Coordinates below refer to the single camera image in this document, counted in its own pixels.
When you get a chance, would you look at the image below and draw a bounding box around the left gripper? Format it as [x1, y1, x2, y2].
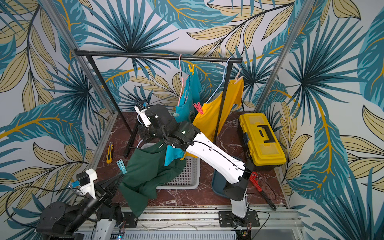
[66, 173, 125, 233]

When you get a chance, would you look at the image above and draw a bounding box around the teal clothespin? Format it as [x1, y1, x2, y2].
[117, 159, 127, 175]

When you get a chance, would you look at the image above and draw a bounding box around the dark green t-shirt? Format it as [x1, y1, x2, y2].
[119, 142, 186, 217]

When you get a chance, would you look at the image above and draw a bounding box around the light blue wire hanger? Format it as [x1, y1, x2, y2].
[136, 114, 143, 149]

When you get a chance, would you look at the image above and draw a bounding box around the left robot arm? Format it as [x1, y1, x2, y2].
[31, 169, 125, 240]

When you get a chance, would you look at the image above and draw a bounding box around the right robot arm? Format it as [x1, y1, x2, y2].
[135, 102, 252, 219]

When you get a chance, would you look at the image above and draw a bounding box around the yellow utility knife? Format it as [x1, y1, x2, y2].
[106, 143, 114, 164]

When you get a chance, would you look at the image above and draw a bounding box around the turquoise printed t-shirt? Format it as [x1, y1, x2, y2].
[165, 74, 201, 167]

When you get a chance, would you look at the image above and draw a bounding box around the pink red clothespin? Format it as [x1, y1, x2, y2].
[193, 102, 204, 115]

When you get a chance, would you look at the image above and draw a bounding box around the yellow t-shirt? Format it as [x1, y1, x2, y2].
[193, 78, 244, 142]

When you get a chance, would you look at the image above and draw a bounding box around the grey perforated plastic basket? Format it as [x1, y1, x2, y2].
[132, 142, 200, 190]

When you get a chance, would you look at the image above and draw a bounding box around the yellow clothespin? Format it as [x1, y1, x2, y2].
[188, 65, 195, 75]

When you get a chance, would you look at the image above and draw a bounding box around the dark teal plastic tray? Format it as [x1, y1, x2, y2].
[211, 155, 250, 200]

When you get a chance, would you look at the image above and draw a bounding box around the beige pink clothespin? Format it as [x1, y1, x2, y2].
[234, 68, 244, 84]

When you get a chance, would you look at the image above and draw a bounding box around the black clothes rack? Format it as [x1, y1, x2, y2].
[74, 49, 243, 157]

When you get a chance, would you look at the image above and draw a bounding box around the red pipe wrench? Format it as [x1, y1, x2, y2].
[248, 171, 277, 211]

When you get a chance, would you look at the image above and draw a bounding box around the yellow black toolbox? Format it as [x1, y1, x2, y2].
[238, 113, 287, 171]

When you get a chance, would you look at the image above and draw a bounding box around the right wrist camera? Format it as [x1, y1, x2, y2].
[135, 101, 151, 128]

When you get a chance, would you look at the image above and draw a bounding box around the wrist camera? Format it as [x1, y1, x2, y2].
[135, 101, 151, 128]
[71, 169, 98, 199]

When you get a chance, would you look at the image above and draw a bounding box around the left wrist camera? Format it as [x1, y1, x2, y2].
[71, 169, 98, 199]

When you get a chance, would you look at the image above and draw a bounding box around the pink wire hanger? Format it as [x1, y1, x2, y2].
[176, 53, 190, 107]

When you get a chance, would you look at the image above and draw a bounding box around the pale blue wire hanger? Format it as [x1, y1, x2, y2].
[206, 57, 232, 103]

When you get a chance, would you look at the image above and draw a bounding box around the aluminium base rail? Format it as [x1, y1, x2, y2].
[78, 205, 308, 240]

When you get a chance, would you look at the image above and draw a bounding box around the left aluminium frame post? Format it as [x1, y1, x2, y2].
[40, 0, 118, 115]

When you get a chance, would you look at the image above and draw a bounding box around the aluminium frame post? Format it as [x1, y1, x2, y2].
[253, 0, 315, 113]
[40, 0, 118, 115]

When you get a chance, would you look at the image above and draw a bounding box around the right aluminium frame post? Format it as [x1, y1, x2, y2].
[253, 0, 315, 113]

